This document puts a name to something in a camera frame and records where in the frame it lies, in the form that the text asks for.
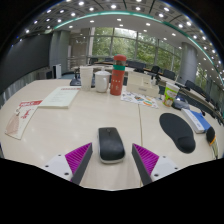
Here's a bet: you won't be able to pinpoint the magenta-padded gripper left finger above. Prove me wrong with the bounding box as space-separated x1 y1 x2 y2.
43 142 94 186

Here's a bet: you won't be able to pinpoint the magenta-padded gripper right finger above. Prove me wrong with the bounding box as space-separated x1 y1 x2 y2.
131 143 181 187

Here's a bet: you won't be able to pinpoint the black computer mouse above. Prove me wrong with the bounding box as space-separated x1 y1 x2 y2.
97 126 127 165

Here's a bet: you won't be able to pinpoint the black mouse pad with wrist rest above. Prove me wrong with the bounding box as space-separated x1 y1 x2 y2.
158 112 197 154

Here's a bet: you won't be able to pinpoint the colourful sticker sheet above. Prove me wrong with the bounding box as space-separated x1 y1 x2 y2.
120 89 160 110

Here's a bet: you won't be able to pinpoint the blue and white book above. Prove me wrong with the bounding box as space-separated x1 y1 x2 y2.
180 108 212 135

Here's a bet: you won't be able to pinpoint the white booklet with red header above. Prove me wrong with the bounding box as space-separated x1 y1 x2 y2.
38 86 81 109

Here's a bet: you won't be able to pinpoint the green printed paper cup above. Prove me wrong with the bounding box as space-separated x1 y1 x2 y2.
162 82 181 108

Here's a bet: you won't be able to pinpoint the red and white leaflet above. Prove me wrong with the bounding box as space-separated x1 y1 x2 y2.
4 99 44 140

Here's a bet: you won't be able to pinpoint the black handheld microphone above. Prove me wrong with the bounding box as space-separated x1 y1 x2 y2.
205 126 220 159

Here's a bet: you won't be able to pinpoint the white cardboard box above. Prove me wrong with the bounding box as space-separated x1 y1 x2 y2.
125 70 160 99

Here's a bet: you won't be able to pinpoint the white lidded mug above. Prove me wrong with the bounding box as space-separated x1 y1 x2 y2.
94 69 112 94

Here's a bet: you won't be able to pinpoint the red bottle with green band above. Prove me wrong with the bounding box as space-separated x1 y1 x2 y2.
109 54 128 97

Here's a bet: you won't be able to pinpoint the dark office chairs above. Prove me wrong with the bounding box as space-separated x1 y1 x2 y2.
126 59 224 124

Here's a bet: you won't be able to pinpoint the ceiling lights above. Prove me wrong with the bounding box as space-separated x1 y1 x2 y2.
23 0 224 73

